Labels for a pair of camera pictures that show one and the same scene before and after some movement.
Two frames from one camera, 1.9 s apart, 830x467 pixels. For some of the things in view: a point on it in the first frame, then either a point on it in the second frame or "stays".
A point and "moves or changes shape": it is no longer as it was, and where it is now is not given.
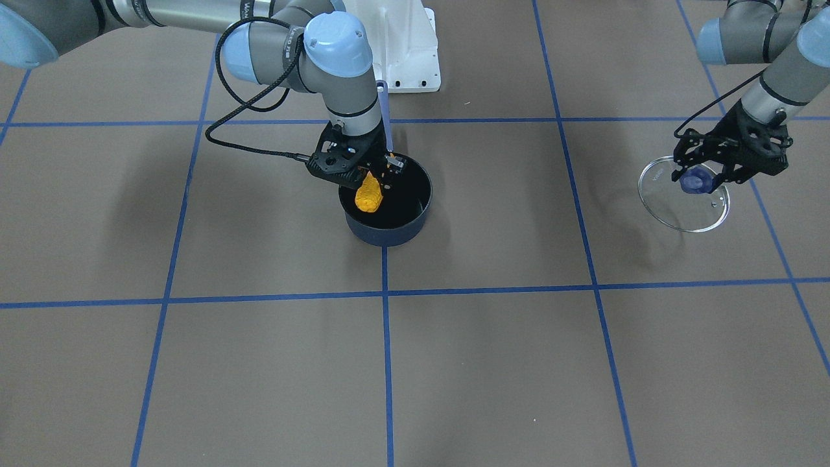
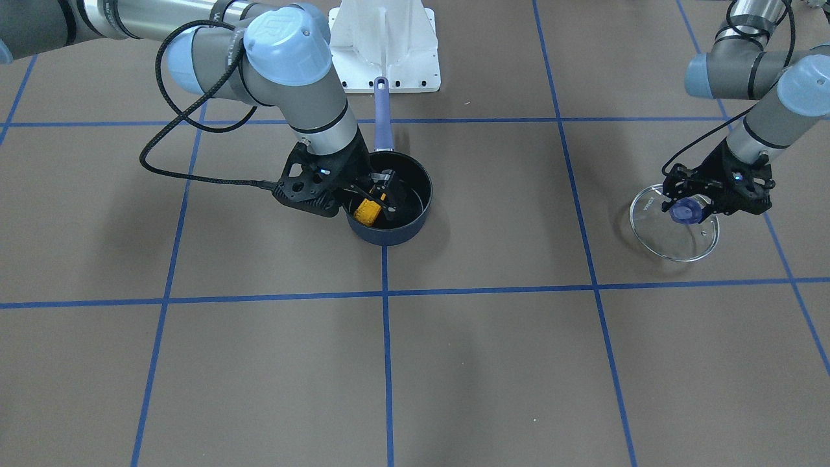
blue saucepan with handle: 404,208 stays
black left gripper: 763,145 → 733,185
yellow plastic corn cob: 368,196 moves or changes shape
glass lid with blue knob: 687,203 moves or changes shape
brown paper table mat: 165,302 stays
